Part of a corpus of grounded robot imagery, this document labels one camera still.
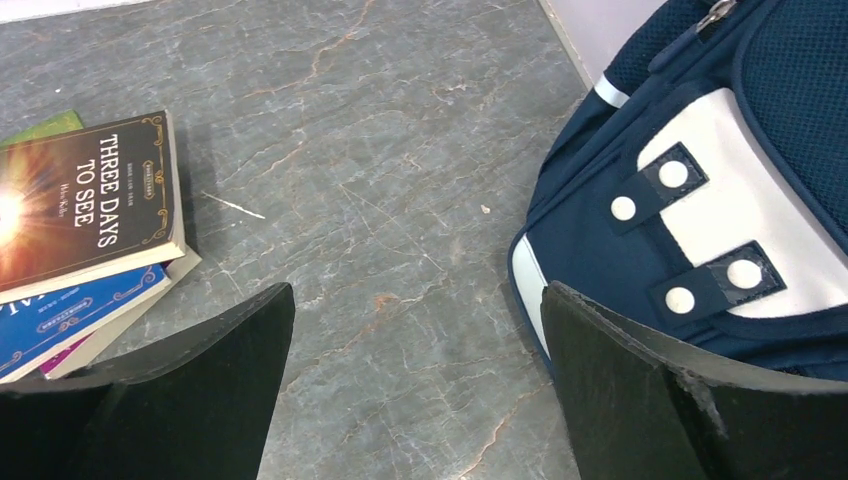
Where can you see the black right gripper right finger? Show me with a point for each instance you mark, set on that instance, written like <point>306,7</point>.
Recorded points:
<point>639,404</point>

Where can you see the blue cover book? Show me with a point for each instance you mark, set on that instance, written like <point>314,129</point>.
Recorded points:
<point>35,329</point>

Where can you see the navy blue student backpack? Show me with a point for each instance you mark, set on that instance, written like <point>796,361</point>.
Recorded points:
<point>700,187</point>

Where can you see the magenta cover book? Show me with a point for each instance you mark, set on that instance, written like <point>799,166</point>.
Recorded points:
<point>84,351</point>

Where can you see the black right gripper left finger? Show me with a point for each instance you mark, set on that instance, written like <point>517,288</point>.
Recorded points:
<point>194,405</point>

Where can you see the dark Three Days book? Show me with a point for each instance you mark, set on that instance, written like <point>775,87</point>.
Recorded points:
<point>88,204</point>

